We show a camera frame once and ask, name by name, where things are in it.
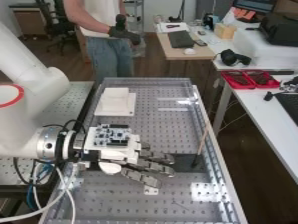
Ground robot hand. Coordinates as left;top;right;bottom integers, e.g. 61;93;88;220
82;123;178;196

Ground small white box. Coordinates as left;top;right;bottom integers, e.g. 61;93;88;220
93;87;138;118

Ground clear box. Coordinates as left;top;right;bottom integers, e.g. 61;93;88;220
38;77;250;224

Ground black plate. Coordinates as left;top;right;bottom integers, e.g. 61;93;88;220
169;153;207;173

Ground thin stick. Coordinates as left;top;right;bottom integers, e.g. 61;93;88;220
190;119;214;168

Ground person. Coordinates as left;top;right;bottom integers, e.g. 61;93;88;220
62;0;143;85

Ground wooden desk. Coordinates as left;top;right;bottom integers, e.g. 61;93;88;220
154;23;219;80

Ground white mouse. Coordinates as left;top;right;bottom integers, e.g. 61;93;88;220
182;47;198;56

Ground red tray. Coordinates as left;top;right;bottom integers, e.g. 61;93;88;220
246;69;282;90
219;69;258;91

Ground black keyboard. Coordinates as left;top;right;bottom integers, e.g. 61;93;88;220
272;92;298;127
166;30;197;50

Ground white desk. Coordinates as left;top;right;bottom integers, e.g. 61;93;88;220
193;25;298;72
211;74;298;186

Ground black office chair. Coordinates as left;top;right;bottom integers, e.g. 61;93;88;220
33;0;80;56

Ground black headphones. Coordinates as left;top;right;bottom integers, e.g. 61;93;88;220
219;48;252;67

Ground cardboard box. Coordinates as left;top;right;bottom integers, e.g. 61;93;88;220
213;22;238;41

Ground black bag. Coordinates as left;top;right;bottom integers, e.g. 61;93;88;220
258;12;298;48

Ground computer screen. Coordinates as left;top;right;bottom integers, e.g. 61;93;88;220
231;0;279;15

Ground black cable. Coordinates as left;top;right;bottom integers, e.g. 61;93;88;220
41;119;88;135

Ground white cable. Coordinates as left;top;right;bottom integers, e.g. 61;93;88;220
0;165;77;224

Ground blue cable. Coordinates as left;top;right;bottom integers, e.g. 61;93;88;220
25;162;56;212

